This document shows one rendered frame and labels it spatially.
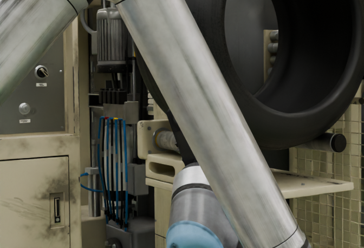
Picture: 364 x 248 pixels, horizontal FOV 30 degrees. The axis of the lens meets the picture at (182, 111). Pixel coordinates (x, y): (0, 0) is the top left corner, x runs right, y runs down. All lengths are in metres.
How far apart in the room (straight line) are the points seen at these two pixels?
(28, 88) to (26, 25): 0.97
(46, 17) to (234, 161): 0.33
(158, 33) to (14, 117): 1.09
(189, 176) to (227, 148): 0.23
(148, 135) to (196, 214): 0.67
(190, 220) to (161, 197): 0.82
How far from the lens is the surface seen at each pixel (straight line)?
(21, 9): 0.97
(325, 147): 1.63
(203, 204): 1.08
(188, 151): 1.17
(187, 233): 1.04
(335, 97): 1.59
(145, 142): 1.71
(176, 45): 0.88
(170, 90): 0.90
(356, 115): 2.11
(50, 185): 1.92
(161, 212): 1.88
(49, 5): 0.98
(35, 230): 1.93
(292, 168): 2.04
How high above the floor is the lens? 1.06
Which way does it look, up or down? 3 degrees down
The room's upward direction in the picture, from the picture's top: 1 degrees counter-clockwise
